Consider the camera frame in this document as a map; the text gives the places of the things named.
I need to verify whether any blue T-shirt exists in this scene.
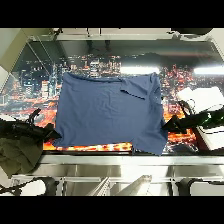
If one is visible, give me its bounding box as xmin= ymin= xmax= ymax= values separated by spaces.
xmin=52 ymin=71 xmax=170 ymax=157

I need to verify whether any silver frame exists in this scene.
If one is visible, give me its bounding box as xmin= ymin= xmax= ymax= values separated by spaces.
xmin=0 ymin=28 xmax=224 ymax=197

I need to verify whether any black cable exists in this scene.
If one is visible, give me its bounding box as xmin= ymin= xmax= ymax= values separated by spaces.
xmin=0 ymin=177 xmax=44 ymax=197

